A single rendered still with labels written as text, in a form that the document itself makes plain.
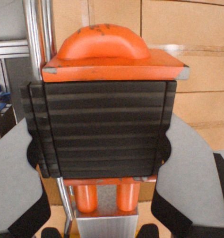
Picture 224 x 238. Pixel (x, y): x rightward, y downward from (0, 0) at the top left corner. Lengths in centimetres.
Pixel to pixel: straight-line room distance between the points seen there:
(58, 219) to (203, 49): 83
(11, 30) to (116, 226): 136
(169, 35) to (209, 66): 25
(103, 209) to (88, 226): 2
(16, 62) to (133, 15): 75
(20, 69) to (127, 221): 113
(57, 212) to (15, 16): 123
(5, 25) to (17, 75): 39
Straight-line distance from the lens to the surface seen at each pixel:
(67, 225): 23
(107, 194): 21
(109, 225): 20
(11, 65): 125
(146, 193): 46
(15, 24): 142
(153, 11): 80
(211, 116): 108
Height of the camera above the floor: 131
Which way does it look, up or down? 59 degrees down
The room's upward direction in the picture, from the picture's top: 172 degrees clockwise
